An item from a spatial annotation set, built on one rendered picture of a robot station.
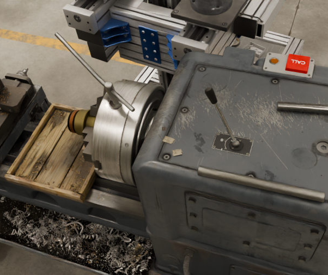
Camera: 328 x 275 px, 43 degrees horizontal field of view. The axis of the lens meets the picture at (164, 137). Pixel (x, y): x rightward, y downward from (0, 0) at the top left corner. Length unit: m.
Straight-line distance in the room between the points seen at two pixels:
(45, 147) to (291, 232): 0.94
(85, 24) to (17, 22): 2.13
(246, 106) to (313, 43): 2.22
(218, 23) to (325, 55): 1.79
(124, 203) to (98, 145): 0.31
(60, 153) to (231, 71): 0.71
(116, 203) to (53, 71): 1.97
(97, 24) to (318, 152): 1.06
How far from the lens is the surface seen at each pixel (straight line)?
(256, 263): 1.31
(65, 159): 1.54
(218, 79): 1.18
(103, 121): 1.17
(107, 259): 1.65
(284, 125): 1.08
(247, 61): 1.23
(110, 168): 1.20
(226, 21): 1.53
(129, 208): 1.40
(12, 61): 3.47
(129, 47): 1.89
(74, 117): 1.35
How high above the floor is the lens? 2.09
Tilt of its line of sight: 52 degrees down
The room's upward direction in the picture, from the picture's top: 8 degrees counter-clockwise
